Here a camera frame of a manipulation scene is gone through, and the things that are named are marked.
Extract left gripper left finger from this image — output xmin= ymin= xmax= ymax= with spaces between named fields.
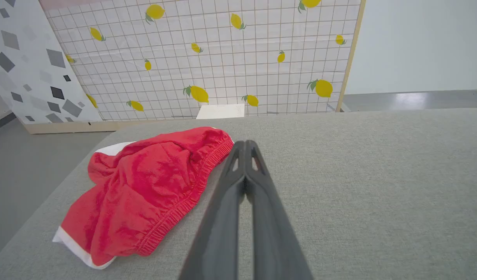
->
xmin=179 ymin=141 xmax=246 ymax=280

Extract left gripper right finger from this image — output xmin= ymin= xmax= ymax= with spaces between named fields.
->
xmin=246 ymin=140 xmax=314 ymax=280

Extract red shorts with white trim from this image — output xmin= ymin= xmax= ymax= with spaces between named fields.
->
xmin=53 ymin=126 xmax=235 ymax=270

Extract grey fabric sofa cushion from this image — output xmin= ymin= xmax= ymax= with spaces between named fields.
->
xmin=0 ymin=108 xmax=477 ymax=280

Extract white box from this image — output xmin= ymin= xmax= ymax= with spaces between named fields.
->
xmin=196 ymin=104 xmax=246 ymax=119

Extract lemon print partition panel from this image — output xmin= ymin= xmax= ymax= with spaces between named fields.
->
xmin=39 ymin=0 xmax=367 ymax=122

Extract grey diamond pattern panel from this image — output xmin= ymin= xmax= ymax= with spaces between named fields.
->
xmin=0 ymin=0 xmax=118 ymax=135

